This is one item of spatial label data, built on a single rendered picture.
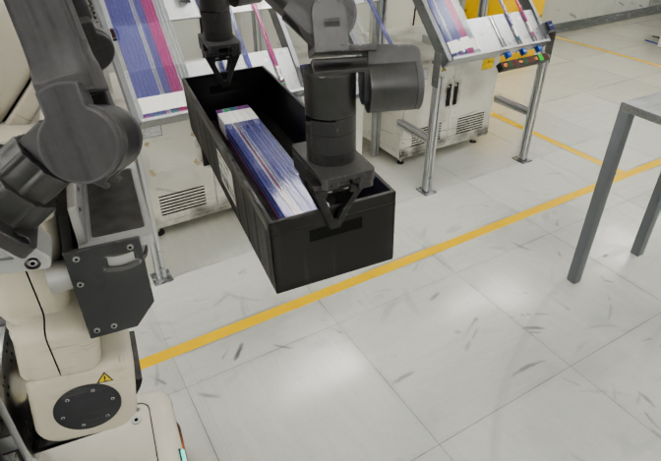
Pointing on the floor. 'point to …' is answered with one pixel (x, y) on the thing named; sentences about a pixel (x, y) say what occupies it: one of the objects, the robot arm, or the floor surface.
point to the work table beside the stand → (650, 108)
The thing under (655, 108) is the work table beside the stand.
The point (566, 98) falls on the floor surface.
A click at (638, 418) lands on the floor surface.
